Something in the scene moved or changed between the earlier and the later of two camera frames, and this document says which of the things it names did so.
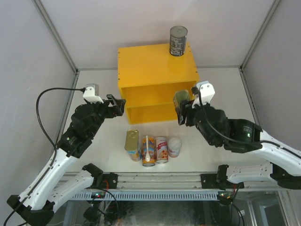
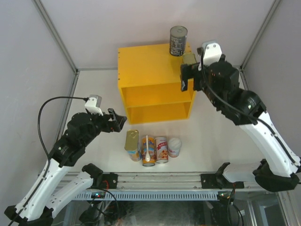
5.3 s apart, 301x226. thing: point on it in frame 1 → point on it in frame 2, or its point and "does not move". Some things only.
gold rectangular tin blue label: x=180 y=96 → x=189 y=58
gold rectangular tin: x=132 y=144 does not move
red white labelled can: x=161 y=145 does not move
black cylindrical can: x=178 y=40 does not move
